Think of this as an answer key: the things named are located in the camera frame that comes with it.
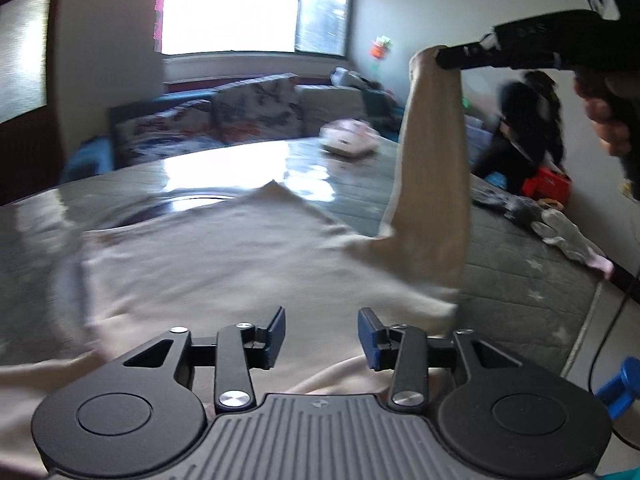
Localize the grey knitted garment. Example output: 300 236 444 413
472 182 545 229

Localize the person's right hand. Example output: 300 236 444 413
574 67 633 158

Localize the grey quilted table cover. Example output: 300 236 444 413
0 137 605 378

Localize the round black induction cooktop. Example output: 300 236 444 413
105 191 237 231

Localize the colourful pinwheel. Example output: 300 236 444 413
369 34 395 62

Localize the cream long-sleeve garment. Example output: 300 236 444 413
0 45 473 478

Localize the black cable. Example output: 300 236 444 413
586 267 640 457

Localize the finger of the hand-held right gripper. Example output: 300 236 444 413
434 32 502 72

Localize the blue plastic object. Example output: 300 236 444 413
595 357 640 424

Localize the butterfly print cushion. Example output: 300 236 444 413
119 100 217 162
210 74 302 144

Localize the blue corner sofa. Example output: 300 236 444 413
65 72 503 188

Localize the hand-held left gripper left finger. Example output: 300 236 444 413
120 306 287 415

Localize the dark wooden glass-pane door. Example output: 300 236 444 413
0 0 67 203

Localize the plain beige cushion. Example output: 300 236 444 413
295 85 370 137

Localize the red plastic stool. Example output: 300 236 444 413
522 166 572 207

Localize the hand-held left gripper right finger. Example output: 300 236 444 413
357 307 523 410

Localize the window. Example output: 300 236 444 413
155 0 357 59

